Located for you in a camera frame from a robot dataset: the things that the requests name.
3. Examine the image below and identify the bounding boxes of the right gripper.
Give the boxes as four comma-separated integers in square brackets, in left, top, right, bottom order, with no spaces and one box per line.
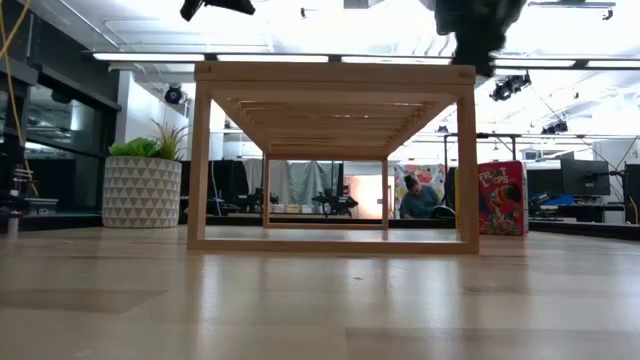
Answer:
[433,0,529,79]

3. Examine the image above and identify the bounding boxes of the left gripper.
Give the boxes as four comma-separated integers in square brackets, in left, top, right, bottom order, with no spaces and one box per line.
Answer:
[179,0,256,22]

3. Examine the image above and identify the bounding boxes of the red Froot Loops cereal box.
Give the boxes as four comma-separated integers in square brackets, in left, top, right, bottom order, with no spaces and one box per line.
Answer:
[477,159,530,237]

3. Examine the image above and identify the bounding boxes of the wooden slatted shelf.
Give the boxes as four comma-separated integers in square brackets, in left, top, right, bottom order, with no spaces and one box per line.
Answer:
[187,60,480,255]

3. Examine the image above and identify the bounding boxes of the black track spotlight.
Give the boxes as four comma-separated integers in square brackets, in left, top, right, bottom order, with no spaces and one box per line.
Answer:
[539,119,570,136]
[489,72,533,103]

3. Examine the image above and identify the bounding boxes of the long ceiling light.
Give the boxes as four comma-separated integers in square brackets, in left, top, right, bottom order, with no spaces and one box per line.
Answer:
[585,59,640,70]
[215,53,330,64]
[92,52,206,63]
[341,55,454,66]
[492,58,577,69]

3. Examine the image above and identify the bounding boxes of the black round spotlight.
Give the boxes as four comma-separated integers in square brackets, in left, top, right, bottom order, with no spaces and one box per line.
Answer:
[163,83,184,106]

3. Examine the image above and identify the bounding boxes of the floral patterned cloth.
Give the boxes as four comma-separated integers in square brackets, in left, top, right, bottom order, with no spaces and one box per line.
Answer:
[393,163,447,211]

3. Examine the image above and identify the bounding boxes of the black computer monitor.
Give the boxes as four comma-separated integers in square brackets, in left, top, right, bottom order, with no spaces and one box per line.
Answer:
[527,168,561,197]
[559,158,612,197]

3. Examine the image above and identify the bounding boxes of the person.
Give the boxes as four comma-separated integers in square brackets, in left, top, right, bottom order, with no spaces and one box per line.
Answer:
[398,173,444,220]

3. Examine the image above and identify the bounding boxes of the grey hanging curtain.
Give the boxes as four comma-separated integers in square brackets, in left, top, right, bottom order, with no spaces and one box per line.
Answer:
[243,159,344,206]

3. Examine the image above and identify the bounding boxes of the succulent in triangle-patterned pot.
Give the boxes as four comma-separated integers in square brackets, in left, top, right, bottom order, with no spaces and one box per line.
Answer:
[102,119,190,230]

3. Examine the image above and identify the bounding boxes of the grey metal box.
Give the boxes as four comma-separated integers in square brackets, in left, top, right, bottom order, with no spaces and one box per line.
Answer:
[24,198,59,216]

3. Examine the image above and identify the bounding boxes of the yellow cable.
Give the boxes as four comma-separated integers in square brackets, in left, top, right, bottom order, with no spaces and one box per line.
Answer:
[0,0,40,197]

